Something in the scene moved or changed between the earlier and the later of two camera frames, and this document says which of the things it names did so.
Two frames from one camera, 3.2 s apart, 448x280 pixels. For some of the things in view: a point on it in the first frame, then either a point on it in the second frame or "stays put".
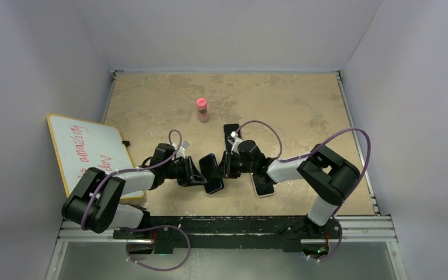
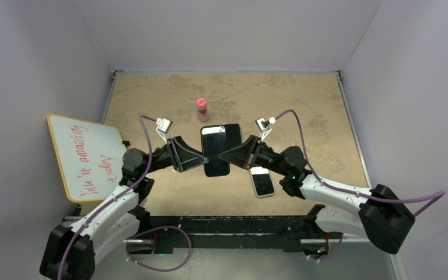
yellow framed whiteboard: [81, 144] stays put
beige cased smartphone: [263, 184] stays put
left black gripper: [191, 177] to [182, 157]
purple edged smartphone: [229, 128] stays put
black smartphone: [207, 164] to [214, 144]
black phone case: [207, 164] to [213, 141]
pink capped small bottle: [202, 112] stays put
